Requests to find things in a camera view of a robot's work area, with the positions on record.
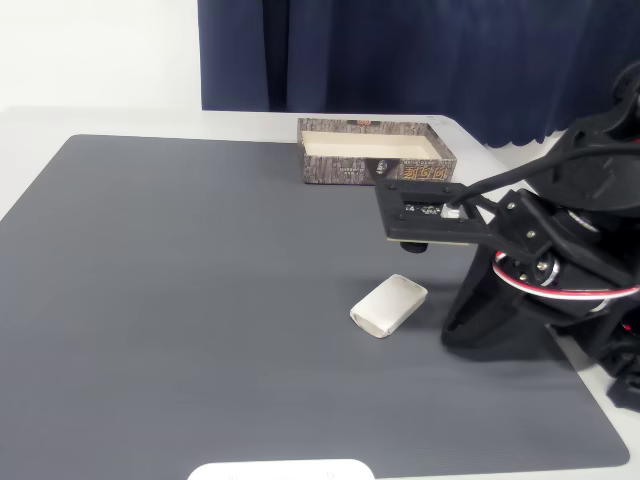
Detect white eraser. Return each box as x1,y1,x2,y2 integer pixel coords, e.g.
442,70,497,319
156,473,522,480
349,273,429,342

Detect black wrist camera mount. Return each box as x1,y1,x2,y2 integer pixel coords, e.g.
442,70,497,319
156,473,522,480
374,180,501,256

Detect bark print cardboard box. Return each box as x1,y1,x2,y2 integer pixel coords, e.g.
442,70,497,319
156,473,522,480
297,117,459,188

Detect dark grey table mat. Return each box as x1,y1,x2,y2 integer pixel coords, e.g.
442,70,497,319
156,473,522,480
0,133,631,471

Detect red white servo wires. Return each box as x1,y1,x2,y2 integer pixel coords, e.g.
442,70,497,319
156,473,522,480
492,249,640,314

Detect black camera cable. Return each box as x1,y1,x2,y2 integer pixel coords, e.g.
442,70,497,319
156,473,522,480
447,142,640,211

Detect white flat device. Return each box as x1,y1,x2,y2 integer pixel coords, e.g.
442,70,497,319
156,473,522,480
187,458,376,480

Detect navy blue curtain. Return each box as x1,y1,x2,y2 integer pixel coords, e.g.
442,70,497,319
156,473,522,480
197,0,640,150

